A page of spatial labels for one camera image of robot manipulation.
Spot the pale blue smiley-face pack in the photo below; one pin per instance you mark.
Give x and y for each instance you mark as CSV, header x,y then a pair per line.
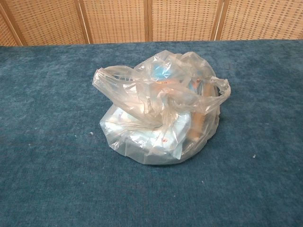
x,y
142,142

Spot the blue cookie box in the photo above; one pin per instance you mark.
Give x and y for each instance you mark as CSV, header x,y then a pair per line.
x,y
160,71

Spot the clear plastic shopping bag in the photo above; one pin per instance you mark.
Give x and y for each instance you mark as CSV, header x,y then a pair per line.
x,y
132,94

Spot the rattan folding screen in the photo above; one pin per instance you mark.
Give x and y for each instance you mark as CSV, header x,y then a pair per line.
x,y
118,21

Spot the blue carpet table cloth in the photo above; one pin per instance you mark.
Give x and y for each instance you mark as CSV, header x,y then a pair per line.
x,y
59,142

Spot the brown biscuit packet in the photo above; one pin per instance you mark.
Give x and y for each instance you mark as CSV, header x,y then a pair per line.
x,y
200,118

